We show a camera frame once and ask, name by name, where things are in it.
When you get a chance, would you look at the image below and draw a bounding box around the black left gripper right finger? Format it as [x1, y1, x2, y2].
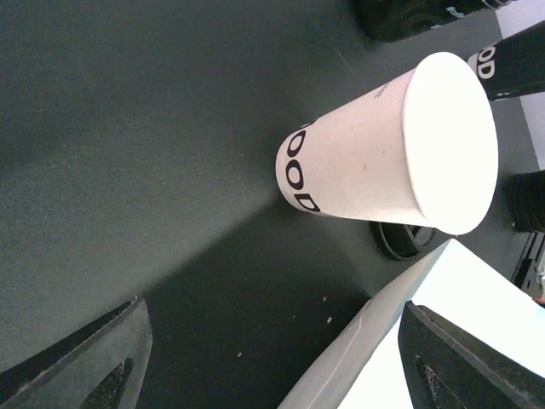
[398, 301, 544, 408]

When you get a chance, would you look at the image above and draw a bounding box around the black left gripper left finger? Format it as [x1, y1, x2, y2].
[1, 297, 152, 408]

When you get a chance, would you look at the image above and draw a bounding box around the light blue paper bag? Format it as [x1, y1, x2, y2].
[281, 239, 544, 408]

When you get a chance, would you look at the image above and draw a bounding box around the loose black cup lid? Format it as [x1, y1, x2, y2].
[370, 222, 436, 261]

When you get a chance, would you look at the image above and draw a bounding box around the tall stack of paper cups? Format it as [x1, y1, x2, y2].
[468, 21, 544, 101]

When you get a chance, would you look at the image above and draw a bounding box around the black paper cup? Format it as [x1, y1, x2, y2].
[353, 0, 486, 43]

